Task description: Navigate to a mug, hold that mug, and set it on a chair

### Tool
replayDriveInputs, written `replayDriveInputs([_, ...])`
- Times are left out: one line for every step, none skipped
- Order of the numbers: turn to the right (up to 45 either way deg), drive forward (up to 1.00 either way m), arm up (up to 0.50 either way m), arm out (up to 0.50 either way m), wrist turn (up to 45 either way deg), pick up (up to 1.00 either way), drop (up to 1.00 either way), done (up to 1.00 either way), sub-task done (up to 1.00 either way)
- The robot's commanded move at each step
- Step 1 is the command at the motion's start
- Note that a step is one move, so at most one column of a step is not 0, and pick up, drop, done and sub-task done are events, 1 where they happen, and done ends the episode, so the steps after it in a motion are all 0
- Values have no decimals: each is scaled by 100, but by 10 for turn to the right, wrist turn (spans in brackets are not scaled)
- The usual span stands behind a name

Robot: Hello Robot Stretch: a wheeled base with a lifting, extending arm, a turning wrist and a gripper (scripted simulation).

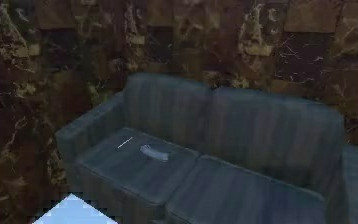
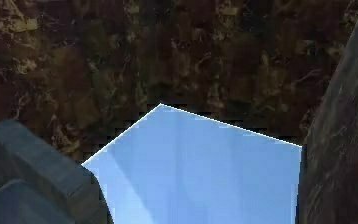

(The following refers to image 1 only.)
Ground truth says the grey remote control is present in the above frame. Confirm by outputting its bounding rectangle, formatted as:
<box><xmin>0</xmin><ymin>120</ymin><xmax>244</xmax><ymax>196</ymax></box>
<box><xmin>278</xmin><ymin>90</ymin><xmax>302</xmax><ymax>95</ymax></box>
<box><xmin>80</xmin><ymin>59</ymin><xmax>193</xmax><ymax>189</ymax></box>
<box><xmin>139</xmin><ymin>144</ymin><xmax>171</xmax><ymax>162</ymax></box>

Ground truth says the thin white pencil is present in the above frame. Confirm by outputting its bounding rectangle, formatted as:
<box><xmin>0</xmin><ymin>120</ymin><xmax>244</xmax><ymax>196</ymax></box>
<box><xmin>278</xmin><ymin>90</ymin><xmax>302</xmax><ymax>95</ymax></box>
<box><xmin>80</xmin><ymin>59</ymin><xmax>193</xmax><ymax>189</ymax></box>
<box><xmin>116</xmin><ymin>136</ymin><xmax>134</xmax><ymax>149</ymax></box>

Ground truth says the dark blue-grey sofa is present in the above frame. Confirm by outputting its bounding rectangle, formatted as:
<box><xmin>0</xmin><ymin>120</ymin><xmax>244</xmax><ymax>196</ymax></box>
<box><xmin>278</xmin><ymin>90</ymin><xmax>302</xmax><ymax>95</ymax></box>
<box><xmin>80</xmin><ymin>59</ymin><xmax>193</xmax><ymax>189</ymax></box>
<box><xmin>55</xmin><ymin>72</ymin><xmax>358</xmax><ymax>224</ymax></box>

